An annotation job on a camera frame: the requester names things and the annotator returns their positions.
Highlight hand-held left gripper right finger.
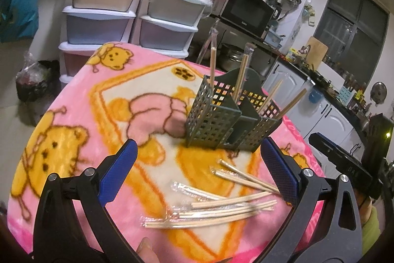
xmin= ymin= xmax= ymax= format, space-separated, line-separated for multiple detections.
xmin=261 ymin=137 xmax=364 ymax=263

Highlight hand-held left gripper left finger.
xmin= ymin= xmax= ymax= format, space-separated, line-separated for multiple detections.
xmin=32 ymin=138 xmax=138 ymax=263

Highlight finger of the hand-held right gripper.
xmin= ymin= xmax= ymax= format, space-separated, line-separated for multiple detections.
xmin=308 ymin=133 xmax=364 ymax=179

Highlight pile of chopsticks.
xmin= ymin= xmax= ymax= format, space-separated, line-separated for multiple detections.
xmin=142 ymin=158 xmax=281 ymax=229

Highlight chopstick pair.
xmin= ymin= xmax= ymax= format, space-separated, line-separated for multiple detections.
xmin=197 ymin=21 xmax=220 ymax=85
xmin=273 ymin=88 xmax=308 ymax=121
xmin=257 ymin=78 xmax=284 ymax=114
xmin=231 ymin=43 xmax=256 ymax=104

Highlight green plastic utensil holder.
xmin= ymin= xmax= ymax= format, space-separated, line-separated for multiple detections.
xmin=184 ymin=67 xmax=283 ymax=153

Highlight person's right forearm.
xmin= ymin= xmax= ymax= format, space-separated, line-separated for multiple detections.
xmin=360 ymin=204 xmax=382 ymax=246

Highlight person's left hand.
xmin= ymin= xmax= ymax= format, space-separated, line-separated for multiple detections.
xmin=136 ymin=237 xmax=161 ymax=263

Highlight white kitchen cabinets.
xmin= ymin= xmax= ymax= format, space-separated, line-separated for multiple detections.
xmin=265 ymin=60 xmax=371 ymax=165

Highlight steel pot lid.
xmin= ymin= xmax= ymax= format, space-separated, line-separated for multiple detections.
xmin=371 ymin=82 xmax=388 ymax=105

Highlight pink printed blanket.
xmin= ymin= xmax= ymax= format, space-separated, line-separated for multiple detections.
xmin=8 ymin=41 xmax=327 ymax=263

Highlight blue knife block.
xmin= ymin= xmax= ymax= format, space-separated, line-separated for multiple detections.
xmin=339 ymin=86 xmax=355 ymax=104

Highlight wooden cutting board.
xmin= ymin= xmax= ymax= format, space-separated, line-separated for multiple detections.
xmin=303 ymin=36 xmax=328 ymax=64

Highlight dark window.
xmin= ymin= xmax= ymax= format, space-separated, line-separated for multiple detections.
xmin=312 ymin=0 xmax=389 ymax=91

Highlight steel kitchen shelf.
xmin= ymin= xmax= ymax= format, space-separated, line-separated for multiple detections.
xmin=188 ymin=13 xmax=284 ymax=79

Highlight black trash bag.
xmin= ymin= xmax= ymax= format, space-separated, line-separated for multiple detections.
xmin=15 ymin=59 xmax=61 ymax=102

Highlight blue dish rack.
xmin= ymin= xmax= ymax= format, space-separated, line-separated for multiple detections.
xmin=265 ymin=30 xmax=284 ymax=47

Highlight steel pot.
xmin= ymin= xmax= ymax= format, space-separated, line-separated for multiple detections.
xmin=220 ymin=43 xmax=247 ymax=67

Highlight plastic storage drawer unit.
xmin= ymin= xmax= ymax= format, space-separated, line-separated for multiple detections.
xmin=128 ymin=0 xmax=213 ymax=59
xmin=58 ymin=0 xmax=150 ymax=85

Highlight black microwave oven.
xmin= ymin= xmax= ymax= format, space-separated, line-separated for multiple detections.
xmin=197 ymin=0 xmax=275 ymax=39

